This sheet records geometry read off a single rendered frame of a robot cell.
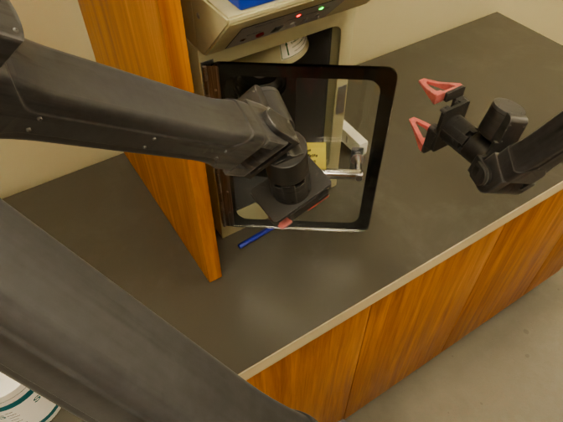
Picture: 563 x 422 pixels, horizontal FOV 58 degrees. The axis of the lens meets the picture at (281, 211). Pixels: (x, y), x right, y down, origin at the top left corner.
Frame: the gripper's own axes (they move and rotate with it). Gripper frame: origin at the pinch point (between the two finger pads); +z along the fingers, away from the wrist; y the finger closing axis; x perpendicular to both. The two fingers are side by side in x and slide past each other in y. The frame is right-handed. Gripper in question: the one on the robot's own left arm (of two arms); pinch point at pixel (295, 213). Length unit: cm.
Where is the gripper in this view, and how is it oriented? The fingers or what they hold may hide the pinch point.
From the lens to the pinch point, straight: 80.7
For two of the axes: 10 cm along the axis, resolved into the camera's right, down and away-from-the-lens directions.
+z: 0.9, 4.2, 9.0
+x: 5.9, 7.1, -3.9
